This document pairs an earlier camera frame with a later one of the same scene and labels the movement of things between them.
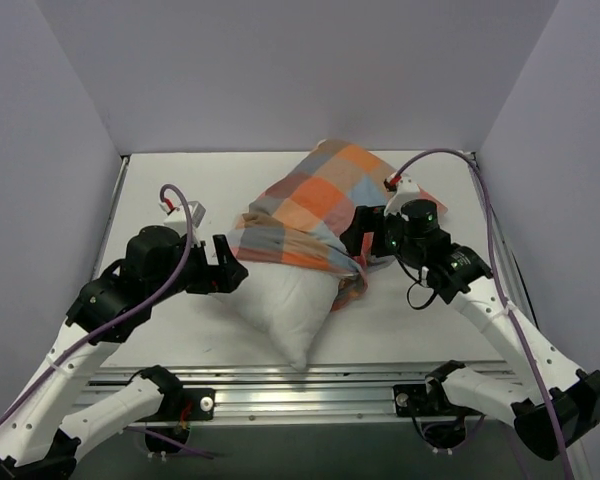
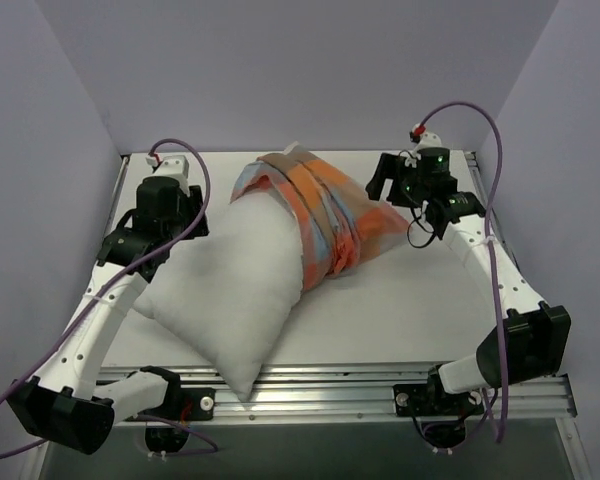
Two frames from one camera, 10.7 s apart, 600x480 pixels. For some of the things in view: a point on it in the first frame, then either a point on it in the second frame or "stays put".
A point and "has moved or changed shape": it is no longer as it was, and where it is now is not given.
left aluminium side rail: x=116 y=198 stays put
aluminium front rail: x=286 y=396 stays put
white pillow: x=289 y=305 → x=224 y=295
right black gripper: x=368 y=231 → x=392 y=176
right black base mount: x=440 y=422 stays put
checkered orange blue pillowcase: x=298 y=220 has moved or changed shape
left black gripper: x=216 y=267 → x=195 y=212
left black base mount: x=171 y=420 stays put
